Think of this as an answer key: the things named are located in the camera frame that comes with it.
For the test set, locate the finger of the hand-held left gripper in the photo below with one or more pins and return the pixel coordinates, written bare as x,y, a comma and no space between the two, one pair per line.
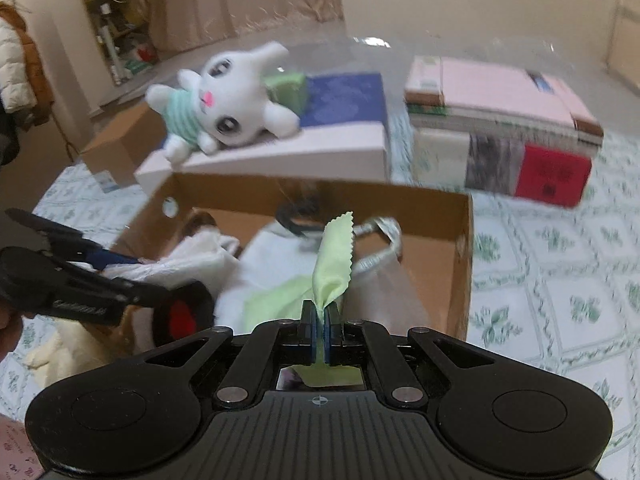
147,295
70,247

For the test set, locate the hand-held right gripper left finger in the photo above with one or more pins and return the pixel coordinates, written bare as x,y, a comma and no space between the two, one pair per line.
310,332

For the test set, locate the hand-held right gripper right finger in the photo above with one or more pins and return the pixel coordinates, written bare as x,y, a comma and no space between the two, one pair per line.
331,332

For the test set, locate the light green cloth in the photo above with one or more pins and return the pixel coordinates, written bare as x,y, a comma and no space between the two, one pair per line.
332,260

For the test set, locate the white cloth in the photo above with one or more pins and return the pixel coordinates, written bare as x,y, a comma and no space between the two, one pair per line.
272,260

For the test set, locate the shallow cardboard box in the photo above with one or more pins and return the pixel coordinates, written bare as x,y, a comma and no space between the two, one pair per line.
430,260

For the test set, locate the clear plastic bag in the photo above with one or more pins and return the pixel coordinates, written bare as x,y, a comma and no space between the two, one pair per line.
190,255

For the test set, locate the black round red-centred object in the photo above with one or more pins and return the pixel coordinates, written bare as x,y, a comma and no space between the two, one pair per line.
206,301

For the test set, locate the pale yellow towel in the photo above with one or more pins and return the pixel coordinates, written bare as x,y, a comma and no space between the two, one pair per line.
65,350

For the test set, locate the small closed cardboard box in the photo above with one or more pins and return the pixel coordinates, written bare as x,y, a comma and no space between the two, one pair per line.
115,150

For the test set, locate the silver braided hoop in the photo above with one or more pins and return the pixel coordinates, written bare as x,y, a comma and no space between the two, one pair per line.
395,240

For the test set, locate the pink printed cup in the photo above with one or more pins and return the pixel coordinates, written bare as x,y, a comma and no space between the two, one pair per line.
12,450

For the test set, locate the white box with blue lid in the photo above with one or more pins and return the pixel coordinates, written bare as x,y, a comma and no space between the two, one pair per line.
300,155

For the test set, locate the white puffer jacket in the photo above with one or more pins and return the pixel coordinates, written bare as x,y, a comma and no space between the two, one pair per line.
15,60

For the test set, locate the brown jacket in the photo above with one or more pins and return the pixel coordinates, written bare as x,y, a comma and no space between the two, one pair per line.
37,50

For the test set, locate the white plush bunny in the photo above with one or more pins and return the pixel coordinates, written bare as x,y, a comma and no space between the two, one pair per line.
235,95

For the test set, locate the cluttered storage shelf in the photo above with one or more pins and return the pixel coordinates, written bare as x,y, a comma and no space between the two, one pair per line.
125,35

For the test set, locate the floral tablecloth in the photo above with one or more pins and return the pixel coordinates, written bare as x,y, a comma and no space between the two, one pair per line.
550,285

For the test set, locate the red box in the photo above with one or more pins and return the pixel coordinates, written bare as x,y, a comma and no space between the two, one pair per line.
555,175

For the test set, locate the stack of books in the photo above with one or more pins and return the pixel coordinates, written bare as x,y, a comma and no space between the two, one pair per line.
500,95

